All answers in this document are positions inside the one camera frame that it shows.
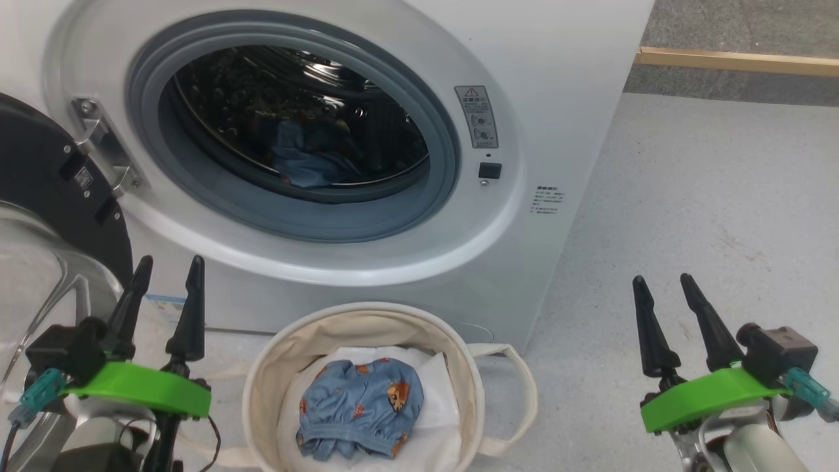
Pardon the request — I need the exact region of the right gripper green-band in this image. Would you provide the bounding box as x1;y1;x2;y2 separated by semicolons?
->
632;273;790;472

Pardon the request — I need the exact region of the gripper teal cable connector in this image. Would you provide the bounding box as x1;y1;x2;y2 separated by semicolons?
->
8;368;67;428
783;367;839;423

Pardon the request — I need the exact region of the blue energy label sticker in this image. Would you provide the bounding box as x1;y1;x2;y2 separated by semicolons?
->
146;294;188;326

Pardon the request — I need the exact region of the white front-load washing machine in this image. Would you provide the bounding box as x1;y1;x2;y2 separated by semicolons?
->
0;0;656;356

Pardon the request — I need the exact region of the thin black left gripper cable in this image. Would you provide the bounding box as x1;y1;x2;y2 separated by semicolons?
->
189;412;222;472

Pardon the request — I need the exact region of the black round washer door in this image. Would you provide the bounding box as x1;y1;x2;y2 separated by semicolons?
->
0;92;135;472

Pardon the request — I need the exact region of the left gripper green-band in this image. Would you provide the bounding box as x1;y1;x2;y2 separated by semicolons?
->
62;256;212;420

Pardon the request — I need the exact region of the white pillow liner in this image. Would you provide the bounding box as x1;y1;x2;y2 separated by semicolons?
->
275;346;463;472

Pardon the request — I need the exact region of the metal door hinge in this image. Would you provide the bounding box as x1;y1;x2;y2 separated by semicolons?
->
71;97;149;198

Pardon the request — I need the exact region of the grey warning sticker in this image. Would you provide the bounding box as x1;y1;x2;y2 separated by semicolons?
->
454;85;499;149

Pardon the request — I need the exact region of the cream canvas laundry basket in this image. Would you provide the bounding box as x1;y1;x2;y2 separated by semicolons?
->
177;302;539;472

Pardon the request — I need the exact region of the left gripper teal cable connector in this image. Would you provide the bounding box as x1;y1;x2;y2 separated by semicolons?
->
8;368;67;428

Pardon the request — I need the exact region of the right gripper teal cable connector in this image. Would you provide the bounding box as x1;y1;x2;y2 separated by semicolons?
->
783;367;839;423

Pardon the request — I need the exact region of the small printed text label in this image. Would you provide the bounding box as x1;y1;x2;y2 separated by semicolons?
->
530;186;566;217

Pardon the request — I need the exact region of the stainless steel washer drum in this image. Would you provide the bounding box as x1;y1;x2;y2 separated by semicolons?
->
167;45;430;191

